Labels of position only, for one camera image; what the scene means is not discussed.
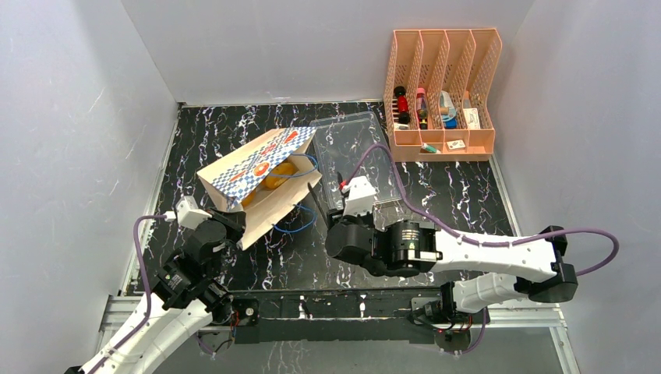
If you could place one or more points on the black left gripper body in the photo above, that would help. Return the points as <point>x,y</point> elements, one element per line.
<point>235,231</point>

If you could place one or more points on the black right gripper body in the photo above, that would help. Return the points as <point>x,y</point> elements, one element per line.
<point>333,215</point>

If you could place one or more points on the checkered paper bread bag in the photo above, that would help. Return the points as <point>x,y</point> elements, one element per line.
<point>231,178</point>

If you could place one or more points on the clear plastic tray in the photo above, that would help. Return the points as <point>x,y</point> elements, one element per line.
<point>338,145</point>

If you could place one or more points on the yellow fake bread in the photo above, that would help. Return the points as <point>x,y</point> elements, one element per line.
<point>277,177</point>

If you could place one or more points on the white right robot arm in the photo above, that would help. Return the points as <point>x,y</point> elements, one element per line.
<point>522,268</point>

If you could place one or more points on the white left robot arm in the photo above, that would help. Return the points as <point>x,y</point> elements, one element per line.
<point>184,297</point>

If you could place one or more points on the green tipped tube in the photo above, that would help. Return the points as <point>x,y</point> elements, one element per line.
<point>430,148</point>

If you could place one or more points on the red black dumbbell toy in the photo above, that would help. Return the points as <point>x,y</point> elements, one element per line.
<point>402,105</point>

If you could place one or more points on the small white card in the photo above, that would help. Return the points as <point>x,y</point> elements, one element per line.
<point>455,145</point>

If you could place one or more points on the red pink bottle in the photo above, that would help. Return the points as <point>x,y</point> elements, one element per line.
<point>421,108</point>

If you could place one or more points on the blue tape roll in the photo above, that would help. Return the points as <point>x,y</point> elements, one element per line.
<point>448,111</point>

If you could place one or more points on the peach desk file organizer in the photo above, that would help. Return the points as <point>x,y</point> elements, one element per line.
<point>436,90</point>

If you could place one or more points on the white small box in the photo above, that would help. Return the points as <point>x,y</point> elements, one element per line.
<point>471,114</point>

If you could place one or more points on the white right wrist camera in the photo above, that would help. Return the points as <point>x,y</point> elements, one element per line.
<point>361,197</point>

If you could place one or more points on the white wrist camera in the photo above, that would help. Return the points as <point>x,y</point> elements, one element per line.
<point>187,213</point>
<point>361,197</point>

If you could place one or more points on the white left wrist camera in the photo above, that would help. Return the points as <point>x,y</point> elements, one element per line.
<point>187,213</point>

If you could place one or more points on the aluminium front rail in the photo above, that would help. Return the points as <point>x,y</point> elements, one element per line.
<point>361,306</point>

